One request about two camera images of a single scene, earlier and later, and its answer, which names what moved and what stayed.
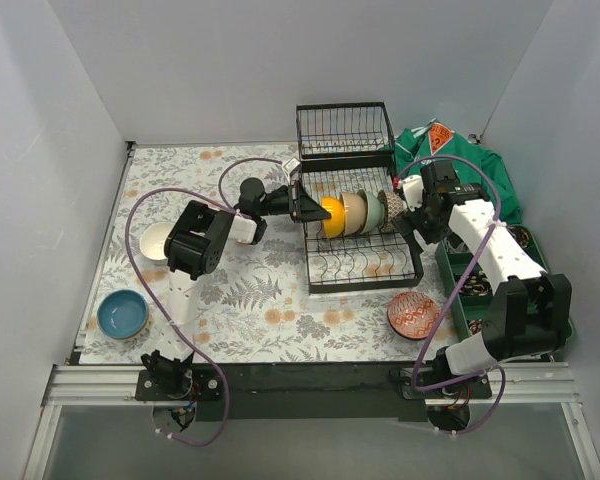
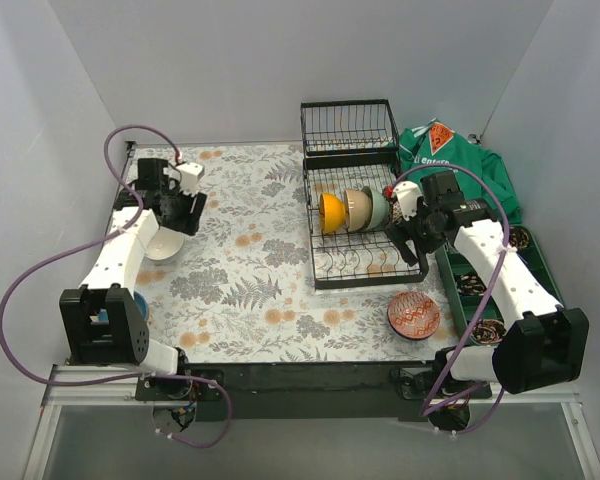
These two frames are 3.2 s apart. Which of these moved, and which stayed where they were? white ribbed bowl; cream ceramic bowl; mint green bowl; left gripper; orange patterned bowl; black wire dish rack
Moved: left gripper; mint green bowl
Stayed: white ribbed bowl; orange patterned bowl; black wire dish rack; cream ceramic bowl
